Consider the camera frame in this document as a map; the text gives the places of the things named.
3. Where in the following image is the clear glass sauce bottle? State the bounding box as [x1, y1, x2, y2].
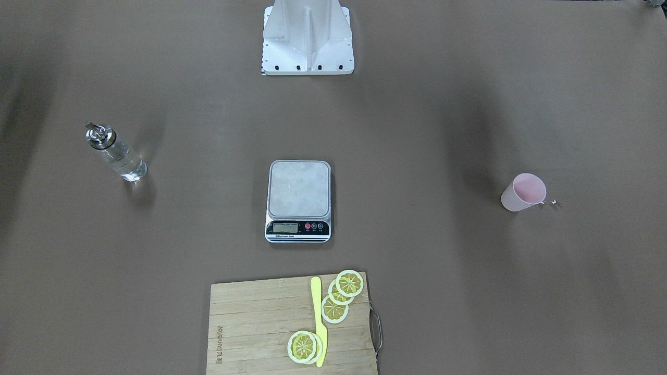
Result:
[85, 121, 147, 181]

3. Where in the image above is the yellow plastic knife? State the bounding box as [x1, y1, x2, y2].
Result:
[310, 276, 328, 368]

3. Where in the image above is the bamboo cutting board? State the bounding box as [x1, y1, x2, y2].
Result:
[206, 276, 382, 374]

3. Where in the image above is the digital kitchen scale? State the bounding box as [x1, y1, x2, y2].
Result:
[264, 160, 332, 244]

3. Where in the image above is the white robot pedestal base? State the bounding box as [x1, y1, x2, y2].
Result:
[261, 1, 355, 76]

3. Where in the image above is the lemon slice behind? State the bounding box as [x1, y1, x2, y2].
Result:
[305, 332, 323, 365]

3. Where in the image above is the pink plastic cup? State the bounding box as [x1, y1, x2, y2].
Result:
[501, 173, 547, 212]

